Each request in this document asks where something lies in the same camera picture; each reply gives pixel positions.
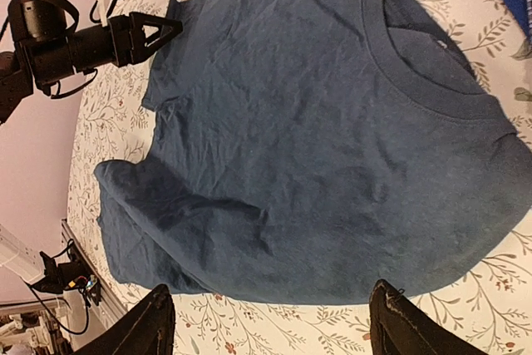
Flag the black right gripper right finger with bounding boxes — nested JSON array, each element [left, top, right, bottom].
[[369, 279, 466, 354]]

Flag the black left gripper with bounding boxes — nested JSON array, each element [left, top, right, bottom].
[[68, 12, 183, 71]]

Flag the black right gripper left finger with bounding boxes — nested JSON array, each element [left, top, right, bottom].
[[76, 284, 175, 355]]

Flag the grey blue garment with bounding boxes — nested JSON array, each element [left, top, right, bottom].
[[95, 0, 531, 305]]

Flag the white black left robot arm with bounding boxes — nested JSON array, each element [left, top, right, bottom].
[[1, 0, 183, 122]]

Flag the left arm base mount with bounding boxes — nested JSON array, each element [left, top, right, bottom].
[[30, 239, 101, 306]]

